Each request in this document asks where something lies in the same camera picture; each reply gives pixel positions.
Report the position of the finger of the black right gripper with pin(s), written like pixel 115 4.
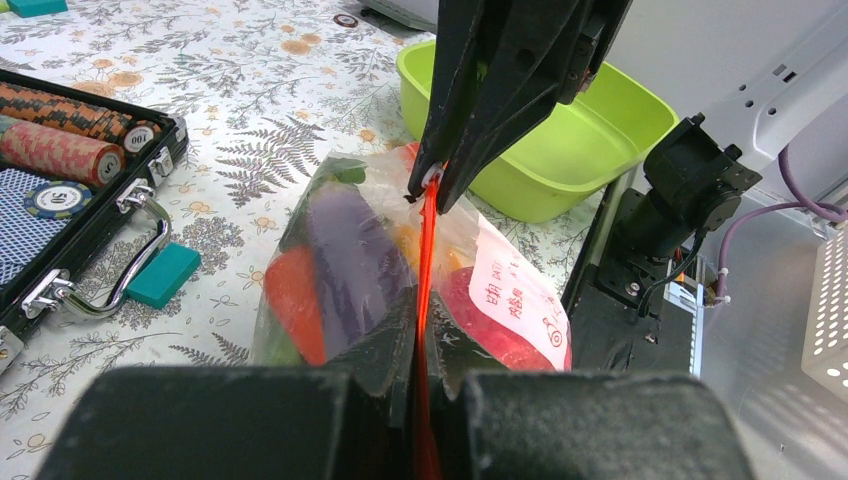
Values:
pixel 549 52
pixel 453 146

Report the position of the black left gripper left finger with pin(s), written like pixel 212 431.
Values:
pixel 347 419

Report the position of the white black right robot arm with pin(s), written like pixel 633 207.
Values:
pixel 694 186

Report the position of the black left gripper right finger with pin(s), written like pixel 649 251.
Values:
pixel 503 424

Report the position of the orange toy carrot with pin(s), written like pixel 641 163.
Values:
pixel 290 291

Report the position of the clear zip top bag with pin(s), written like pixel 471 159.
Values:
pixel 463 237

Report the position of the white perforated metal box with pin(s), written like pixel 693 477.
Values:
pixel 824 355

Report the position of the purple toy eggplant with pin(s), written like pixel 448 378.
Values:
pixel 359 270

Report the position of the grey building baseplate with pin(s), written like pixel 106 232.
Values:
pixel 420 15

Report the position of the black poker chip case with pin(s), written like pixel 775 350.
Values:
pixel 104 160

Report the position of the green plastic tray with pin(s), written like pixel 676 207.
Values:
pixel 578 150

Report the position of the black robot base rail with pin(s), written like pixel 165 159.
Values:
pixel 601 298

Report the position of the red toy apple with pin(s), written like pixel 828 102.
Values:
pixel 512 315

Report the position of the blue playing card deck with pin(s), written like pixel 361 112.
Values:
pixel 23 235

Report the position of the loose poker chip on table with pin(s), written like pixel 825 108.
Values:
pixel 346 21

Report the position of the teal toy block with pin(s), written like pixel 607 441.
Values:
pixel 36 8

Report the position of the small teal block by case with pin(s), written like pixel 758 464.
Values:
pixel 164 275

